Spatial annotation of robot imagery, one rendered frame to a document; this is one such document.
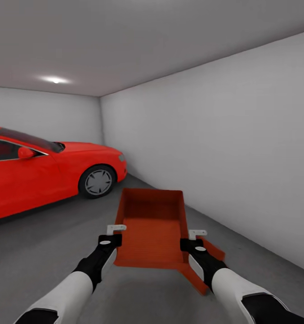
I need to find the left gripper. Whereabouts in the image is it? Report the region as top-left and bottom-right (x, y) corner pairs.
(98, 234), (122, 247)

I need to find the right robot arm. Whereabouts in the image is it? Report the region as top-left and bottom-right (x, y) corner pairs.
(180, 229), (304, 324)

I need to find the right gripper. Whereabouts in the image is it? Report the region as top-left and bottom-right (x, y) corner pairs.
(180, 238), (203, 251)

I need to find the storage box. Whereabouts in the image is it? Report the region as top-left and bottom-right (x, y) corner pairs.
(113, 189), (190, 270)
(178, 236), (225, 295)

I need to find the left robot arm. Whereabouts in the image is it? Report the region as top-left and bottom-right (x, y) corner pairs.
(14, 225), (126, 324)

